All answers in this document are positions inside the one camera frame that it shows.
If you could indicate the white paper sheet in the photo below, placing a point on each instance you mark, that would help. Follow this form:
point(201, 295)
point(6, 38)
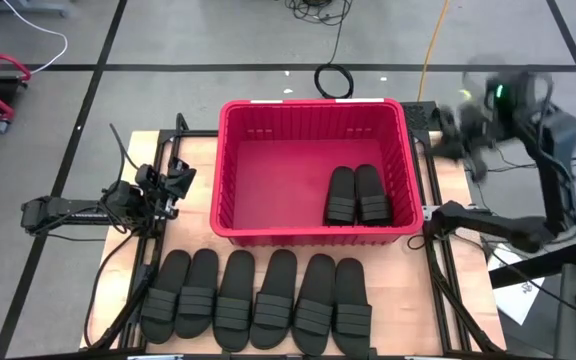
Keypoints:
point(518, 300)

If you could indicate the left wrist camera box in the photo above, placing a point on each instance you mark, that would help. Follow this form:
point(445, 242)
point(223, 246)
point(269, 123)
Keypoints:
point(147, 176)

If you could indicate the red plastic bin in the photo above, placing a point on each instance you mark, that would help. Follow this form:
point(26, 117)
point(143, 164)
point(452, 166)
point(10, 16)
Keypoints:
point(278, 190)

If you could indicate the black vented box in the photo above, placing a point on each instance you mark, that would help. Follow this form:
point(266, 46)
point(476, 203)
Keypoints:
point(415, 117)

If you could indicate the black desk beam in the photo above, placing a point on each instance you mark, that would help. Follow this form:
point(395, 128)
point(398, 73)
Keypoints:
point(533, 267)

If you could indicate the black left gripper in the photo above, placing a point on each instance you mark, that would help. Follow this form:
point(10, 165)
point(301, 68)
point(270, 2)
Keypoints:
point(165, 202)

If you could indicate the black metal table frame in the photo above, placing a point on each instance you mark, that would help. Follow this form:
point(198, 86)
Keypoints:
point(198, 133)

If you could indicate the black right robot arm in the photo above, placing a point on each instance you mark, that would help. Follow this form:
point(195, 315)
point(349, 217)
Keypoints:
point(493, 222)

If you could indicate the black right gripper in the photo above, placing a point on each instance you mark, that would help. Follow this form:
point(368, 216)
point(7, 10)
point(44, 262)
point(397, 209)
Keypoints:
point(473, 125)

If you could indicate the grey metal stand base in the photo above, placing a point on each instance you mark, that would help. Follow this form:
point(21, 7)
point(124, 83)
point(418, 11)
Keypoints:
point(28, 6)

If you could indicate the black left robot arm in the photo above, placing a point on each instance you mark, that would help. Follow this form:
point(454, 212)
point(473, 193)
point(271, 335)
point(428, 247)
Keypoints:
point(63, 210)

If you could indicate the silver mounting plate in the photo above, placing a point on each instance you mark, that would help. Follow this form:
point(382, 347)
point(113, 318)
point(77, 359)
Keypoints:
point(427, 210)

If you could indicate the black rubber slide sandal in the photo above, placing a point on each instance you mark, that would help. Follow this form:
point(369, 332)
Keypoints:
point(341, 190)
point(372, 187)
point(315, 285)
point(235, 280)
point(200, 275)
point(168, 280)
point(278, 275)
point(350, 285)

